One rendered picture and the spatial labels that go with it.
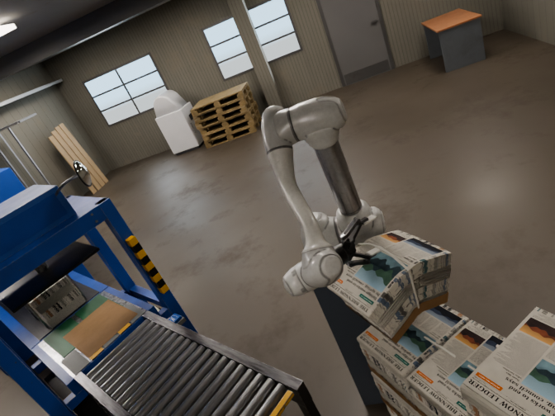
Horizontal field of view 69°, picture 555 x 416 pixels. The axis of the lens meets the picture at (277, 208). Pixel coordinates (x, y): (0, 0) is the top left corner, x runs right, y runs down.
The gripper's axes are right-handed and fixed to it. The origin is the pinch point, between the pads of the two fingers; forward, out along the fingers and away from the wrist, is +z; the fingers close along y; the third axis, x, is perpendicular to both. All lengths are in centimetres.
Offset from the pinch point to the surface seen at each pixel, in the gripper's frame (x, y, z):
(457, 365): 31, 47, 0
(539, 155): -111, 110, 281
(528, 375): 60, 23, -4
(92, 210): -142, -15, -90
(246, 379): -33, 57, -64
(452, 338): 22, 47, 8
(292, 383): -13, 55, -49
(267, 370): -29, 55, -54
